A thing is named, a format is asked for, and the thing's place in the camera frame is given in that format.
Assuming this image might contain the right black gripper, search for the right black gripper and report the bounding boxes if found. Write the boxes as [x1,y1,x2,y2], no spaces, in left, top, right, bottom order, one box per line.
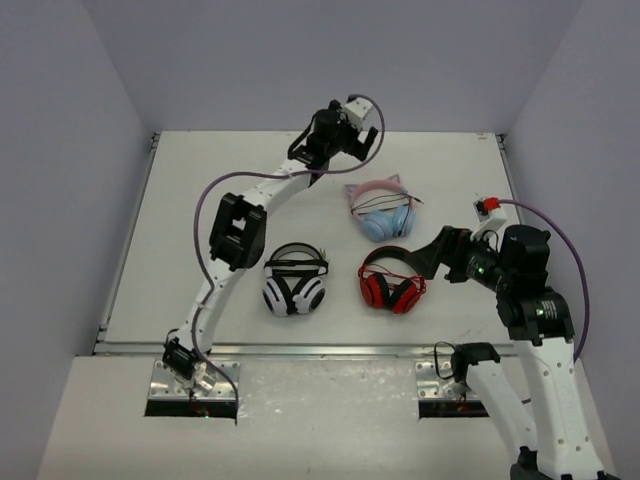
[405,226,512,293]

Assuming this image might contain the pink blue cat-ear headphones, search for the pink blue cat-ear headphones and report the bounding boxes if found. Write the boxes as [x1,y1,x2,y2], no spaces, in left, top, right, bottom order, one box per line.
[344,173,420,243]

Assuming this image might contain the thin black headphone cable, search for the thin black headphone cable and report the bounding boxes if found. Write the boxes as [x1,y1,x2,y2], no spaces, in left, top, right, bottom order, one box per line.
[349,195,429,237]

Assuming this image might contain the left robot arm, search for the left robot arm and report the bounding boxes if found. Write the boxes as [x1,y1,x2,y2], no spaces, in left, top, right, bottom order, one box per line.
[162,94,386,386]

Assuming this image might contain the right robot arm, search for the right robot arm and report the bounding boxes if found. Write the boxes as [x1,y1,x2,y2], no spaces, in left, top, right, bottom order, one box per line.
[407,225,612,479]

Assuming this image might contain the red black headphones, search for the red black headphones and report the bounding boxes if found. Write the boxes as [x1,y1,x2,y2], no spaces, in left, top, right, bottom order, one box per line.
[357,246,427,315]

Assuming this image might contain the white black headphones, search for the white black headphones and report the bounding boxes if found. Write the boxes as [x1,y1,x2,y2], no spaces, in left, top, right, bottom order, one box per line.
[262,242,329,317]

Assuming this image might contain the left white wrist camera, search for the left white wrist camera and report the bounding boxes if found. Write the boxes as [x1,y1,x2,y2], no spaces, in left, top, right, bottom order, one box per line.
[341,96,374,131]

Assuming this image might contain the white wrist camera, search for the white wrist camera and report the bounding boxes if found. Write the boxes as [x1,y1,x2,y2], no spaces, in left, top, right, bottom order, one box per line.
[341,96,374,131]
[471,197,508,240]

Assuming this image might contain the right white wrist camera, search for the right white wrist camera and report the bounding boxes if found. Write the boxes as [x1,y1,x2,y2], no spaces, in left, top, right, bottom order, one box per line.
[471,197,508,240]

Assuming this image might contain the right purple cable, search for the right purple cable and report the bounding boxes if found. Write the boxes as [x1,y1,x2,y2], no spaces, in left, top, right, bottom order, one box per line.
[497,198,591,401]

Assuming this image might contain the purple cable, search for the purple cable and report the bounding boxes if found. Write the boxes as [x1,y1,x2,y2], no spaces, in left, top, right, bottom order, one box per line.
[497,198,591,401]
[189,93,386,401]

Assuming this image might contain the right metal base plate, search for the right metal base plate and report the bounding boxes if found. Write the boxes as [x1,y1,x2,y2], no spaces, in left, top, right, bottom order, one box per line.
[414,358,479,402]

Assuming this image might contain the metal base plate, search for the metal base plate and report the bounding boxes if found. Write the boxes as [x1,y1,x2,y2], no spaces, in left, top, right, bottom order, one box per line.
[414,358,479,402]
[147,360,240,402]

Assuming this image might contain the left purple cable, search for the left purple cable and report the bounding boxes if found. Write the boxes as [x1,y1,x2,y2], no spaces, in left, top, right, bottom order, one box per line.
[189,93,386,401]

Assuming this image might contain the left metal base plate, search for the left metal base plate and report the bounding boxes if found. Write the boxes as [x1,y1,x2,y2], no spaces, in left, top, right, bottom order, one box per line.
[147,360,240,402]

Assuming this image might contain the aluminium table edge rail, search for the aluminium table edge rail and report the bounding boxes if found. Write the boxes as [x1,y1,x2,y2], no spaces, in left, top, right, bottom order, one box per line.
[97,341,521,359]

